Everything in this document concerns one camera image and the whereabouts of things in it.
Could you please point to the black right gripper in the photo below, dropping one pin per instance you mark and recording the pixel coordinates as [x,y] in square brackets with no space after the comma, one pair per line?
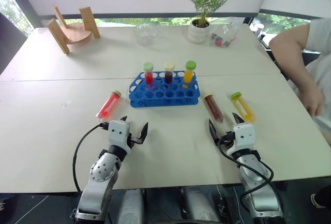
[228,139]

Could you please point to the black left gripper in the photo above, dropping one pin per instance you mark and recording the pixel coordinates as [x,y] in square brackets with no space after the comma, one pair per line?
[131,141]

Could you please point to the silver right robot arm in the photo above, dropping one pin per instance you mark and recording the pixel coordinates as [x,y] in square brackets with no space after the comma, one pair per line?
[254,175]

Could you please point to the person's bare forearm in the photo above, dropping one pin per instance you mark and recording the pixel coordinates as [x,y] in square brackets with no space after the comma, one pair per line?
[291,53]

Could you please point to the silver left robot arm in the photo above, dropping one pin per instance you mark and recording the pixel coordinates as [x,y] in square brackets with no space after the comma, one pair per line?
[99,172]

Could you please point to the dark red tube tan cap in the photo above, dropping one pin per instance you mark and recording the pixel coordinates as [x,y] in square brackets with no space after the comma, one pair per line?
[214,107]

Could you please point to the yellow tube green cap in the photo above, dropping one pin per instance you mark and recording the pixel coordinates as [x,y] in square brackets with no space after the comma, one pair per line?
[244,107]

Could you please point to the red tube pale cap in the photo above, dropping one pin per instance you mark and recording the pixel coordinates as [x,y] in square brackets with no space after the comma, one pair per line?
[108,105]

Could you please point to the blue test tube rack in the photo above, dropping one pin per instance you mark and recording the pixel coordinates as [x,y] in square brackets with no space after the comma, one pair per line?
[165,97]

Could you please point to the red tube bright green cap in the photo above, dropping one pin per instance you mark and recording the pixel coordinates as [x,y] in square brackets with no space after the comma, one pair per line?
[149,77]

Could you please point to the orange tube green cap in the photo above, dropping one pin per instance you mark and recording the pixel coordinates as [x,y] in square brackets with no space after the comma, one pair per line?
[188,75]

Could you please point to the dark purple tube cream cap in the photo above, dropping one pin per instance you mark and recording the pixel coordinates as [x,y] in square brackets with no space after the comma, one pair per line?
[169,75]

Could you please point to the person's bare hand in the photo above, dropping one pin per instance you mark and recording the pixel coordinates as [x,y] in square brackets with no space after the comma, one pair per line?
[316,103]

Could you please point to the grey rounded shape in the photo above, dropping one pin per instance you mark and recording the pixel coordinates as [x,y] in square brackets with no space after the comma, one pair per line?
[200,206]
[132,206]

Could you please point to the clear container with small items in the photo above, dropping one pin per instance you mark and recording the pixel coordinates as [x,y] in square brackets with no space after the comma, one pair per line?
[223,37]

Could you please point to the clear glass bowl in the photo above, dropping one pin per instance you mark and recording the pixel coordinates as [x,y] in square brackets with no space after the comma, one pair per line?
[145,35]

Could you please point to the potted palm in white pot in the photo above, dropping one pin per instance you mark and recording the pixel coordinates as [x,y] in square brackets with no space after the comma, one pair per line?
[199,31]

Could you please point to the white cups on dark stand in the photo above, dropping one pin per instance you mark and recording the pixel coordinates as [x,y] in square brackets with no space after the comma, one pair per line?
[258,28]

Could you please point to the wooden stand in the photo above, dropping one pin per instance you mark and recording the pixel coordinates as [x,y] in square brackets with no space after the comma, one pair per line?
[75,31]

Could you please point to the dark shoe white sole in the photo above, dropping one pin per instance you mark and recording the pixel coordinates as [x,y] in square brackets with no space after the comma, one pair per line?
[320,198]

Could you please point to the person's grey shirt torso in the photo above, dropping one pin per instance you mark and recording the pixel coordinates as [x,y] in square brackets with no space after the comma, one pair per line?
[323,35]

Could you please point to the dark panel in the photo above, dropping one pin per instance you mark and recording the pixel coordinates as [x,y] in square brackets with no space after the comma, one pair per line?
[10,45]

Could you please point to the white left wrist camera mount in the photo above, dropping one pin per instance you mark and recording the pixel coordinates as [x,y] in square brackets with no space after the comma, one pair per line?
[117,133]

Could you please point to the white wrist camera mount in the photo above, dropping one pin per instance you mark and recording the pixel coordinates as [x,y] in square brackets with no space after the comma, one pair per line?
[117,133]
[245,134]

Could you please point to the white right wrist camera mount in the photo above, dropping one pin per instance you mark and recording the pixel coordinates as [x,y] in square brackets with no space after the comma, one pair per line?
[245,134]

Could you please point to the black window frame bar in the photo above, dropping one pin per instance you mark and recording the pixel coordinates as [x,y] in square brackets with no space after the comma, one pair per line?
[144,15]

